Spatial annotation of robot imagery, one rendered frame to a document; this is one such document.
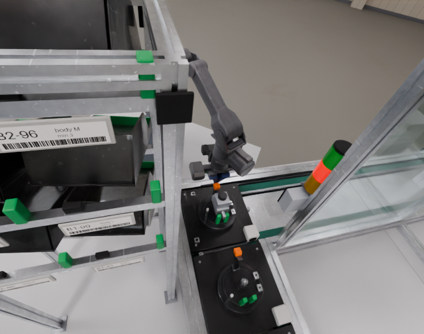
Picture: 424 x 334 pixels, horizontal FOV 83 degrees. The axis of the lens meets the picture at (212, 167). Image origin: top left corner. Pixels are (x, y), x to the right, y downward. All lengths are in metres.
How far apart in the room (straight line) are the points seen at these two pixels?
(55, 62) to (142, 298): 0.80
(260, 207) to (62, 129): 0.88
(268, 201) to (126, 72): 0.92
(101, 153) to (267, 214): 0.79
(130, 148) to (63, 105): 0.13
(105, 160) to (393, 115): 0.45
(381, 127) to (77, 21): 0.47
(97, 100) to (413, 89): 0.44
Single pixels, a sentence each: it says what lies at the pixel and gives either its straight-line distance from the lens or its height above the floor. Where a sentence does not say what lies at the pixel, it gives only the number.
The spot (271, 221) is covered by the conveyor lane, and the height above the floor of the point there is 0.92.
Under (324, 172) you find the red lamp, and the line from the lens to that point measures 0.62.
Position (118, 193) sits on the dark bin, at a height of 1.25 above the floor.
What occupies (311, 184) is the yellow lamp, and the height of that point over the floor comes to 1.29.
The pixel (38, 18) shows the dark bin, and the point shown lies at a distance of 0.25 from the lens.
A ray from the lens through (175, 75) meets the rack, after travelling 0.20.
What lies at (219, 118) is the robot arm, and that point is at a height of 1.35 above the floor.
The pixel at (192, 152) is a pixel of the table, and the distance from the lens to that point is 1.21.
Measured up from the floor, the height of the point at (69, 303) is 0.86.
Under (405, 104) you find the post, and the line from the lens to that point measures 0.50.
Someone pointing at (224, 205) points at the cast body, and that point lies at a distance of 0.79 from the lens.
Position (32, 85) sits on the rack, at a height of 1.65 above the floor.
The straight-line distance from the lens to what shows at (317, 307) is 1.02.
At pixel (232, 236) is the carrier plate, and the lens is 0.87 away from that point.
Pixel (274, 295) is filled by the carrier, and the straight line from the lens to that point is 0.85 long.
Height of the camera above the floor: 1.75
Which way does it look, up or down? 50 degrees down
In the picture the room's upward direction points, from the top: 12 degrees clockwise
